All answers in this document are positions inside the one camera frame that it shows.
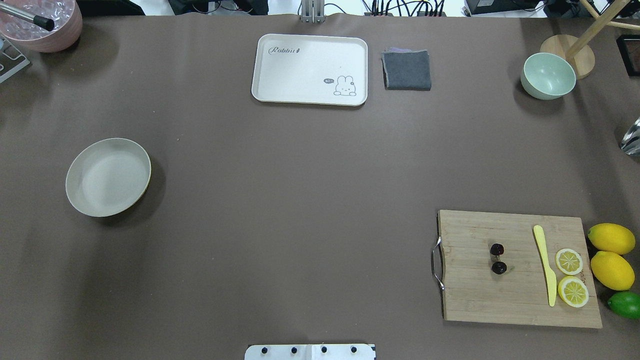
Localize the beige round plate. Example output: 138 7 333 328
65 137 153 218

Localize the wooden cup tree stand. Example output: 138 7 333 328
539 0 639 80

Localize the green lime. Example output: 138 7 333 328
606 291 640 320

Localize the whole lemon lower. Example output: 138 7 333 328
590 251 636 291

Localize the metal muddler with black tip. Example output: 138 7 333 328
0 2 55 32

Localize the whole lemon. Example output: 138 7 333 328
590 251 636 291
587 223 636 255

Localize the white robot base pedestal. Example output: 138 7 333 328
244 343 377 360

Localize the pink bowl of ice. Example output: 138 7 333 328
0 0 83 53

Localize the aluminium frame post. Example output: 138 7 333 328
300 0 326 24

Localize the dark red cherry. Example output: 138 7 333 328
491 260 508 275
489 243 505 257

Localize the mint green bowl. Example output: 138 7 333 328
519 52 578 100

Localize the folded grey cloth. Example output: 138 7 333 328
381 48 432 91

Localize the whole lemon upper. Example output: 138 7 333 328
587 223 636 255

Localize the lemon slice upper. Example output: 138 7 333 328
554 248 584 276

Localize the cream rabbit tray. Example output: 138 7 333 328
251 33 369 107

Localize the metal ice scoop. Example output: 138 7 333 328
619 117 640 157

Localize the bamboo cutting board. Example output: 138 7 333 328
435 209 602 329

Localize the white wire cup rack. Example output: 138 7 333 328
0 36 31 84

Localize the yellow plastic knife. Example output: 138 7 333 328
532 224 558 307

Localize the lemon slice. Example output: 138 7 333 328
554 248 584 276
557 275 590 308

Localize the lemon slice lower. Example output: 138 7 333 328
557 275 590 308

